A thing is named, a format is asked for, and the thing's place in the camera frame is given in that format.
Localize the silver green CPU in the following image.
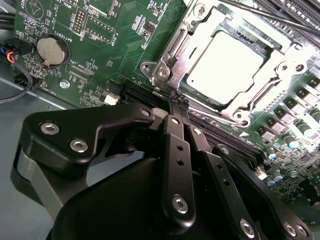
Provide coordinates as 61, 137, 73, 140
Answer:
179, 30, 276, 106

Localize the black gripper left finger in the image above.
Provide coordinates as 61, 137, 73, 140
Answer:
9, 92, 197, 228

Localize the metal socket cover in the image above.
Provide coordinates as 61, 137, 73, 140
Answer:
159, 0, 301, 118

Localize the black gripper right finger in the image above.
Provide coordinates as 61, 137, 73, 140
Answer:
178, 96, 315, 240

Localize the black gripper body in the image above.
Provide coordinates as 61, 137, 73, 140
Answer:
48, 156, 243, 240

